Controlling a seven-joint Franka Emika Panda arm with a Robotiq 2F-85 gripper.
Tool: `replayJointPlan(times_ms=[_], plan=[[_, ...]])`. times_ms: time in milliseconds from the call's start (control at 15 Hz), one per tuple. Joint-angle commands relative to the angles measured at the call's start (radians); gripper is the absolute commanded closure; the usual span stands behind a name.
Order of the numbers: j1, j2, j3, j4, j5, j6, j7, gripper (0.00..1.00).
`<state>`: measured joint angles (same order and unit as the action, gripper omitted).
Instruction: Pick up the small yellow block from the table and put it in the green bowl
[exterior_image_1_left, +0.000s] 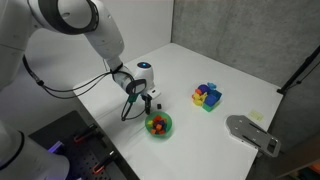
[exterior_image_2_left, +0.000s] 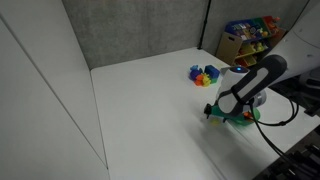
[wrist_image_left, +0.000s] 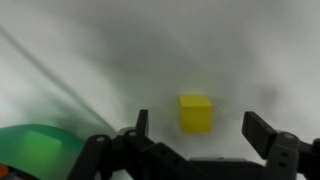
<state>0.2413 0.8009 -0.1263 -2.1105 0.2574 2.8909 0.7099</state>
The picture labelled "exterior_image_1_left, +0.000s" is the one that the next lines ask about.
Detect gray metal mounting plate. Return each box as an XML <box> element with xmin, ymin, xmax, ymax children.
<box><xmin>225</xmin><ymin>114</ymin><xmax>282</xmax><ymax>158</ymax></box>

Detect large blue toy box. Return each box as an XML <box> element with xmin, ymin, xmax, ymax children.
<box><xmin>203</xmin><ymin>89</ymin><xmax>223</xmax><ymax>107</ymax></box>

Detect green plastic bowl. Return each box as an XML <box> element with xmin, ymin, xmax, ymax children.
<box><xmin>144</xmin><ymin>111</ymin><xmax>174</xmax><ymax>139</ymax></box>

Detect purple toy block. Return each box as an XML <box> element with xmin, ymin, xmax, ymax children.
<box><xmin>197</xmin><ymin>84</ymin><xmax>211</xmax><ymax>95</ymax></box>

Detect yellow toy pieces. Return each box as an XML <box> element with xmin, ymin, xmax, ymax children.
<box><xmin>191</xmin><ymin>92</ymin><xmax>208</xmax><ymax>107</ymax></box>

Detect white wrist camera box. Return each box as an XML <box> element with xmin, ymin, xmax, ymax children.
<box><xmin>146</xmin><ymin>87</ymin><xmax>162</xmax><ymax>101</ymax></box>

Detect black stand pole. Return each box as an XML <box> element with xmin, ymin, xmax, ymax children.
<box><xmin>276</xmin><ymin>44</ymin><xmax>320</xmax><ymax>95</ymax></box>

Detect green toy block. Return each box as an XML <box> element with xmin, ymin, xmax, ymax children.
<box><xmin>201</xmin><ymin>102</ymin><xmax>218</xmax><ymax>113</ymax></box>

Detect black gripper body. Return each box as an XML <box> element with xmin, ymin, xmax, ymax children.
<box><xmin>139</xmin><ymin>93</ymin><xmax>153</xmax><ymax>102</ymax></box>

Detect green gripper mount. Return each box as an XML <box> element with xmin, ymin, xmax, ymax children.
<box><xmin>128</xmin><ymin>92</ymin><xmax>140</xmax><ymax>104</ymax></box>

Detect orange black clamp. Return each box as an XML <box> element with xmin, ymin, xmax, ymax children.
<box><xmin>92</xmin><ymin>150</ymin><xmax>118</xmax><ymax>175</ymax></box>
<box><xmin>73</xmin><ymin>123</ymin><xmax>98</xmax><ymax>144</ymax></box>

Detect colourful toy bin shelf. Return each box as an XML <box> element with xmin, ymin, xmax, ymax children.
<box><xmin>288</xmin><ymin>159</ymin><xmax>320</xmax><ymax>180</ymax></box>

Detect pale yellow sticky note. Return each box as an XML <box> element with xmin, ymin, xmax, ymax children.
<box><xmin>248</xmin><ymin>110</ymin><xmax>265</xmax><ymax>123</ymax></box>

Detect black perforated base board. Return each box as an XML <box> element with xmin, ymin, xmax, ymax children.
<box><xmin>28</xmin><ymin>110</ymin><xmax>141</xmax><ymax>180</ymax></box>

